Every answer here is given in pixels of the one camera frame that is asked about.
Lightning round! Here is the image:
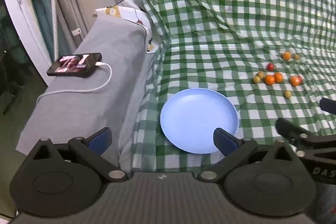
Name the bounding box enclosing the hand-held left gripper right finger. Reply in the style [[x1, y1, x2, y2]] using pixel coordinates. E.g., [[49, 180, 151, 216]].
[[197, 127, 301, 183]]

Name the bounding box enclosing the white ribbed pole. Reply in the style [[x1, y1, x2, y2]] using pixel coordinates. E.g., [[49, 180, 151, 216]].
[[50, 0, 60, 62]]

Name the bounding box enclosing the green white checked cloth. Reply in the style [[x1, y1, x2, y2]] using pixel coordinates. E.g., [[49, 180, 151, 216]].
[[115, 0, 336, 174]]

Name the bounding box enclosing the white door frame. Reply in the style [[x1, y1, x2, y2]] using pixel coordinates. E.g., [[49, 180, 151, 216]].
[[0, 0, 53, 72]]

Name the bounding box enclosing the black smartphone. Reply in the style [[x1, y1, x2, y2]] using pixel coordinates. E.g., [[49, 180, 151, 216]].
[[47, 53, 102, 79]]

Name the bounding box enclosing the white printed cloth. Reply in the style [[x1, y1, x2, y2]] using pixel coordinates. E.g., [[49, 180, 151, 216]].
[[93, 5, 160, 54]]

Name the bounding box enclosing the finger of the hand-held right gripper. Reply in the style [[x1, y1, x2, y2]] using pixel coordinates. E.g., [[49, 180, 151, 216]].
[[275, 117, 336, 151], [320, 97, 336, 116]]

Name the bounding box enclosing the light blue plate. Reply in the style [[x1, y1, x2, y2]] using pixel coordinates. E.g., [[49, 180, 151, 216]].
[[160, 88, 240, 154]]

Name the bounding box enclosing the white charging cable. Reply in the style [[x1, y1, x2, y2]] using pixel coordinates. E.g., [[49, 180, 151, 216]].
[[35, 62, 113, 105]]

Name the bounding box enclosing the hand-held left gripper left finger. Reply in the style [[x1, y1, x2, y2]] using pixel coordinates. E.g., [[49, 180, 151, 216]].
[[24, 127, 130, 183]]

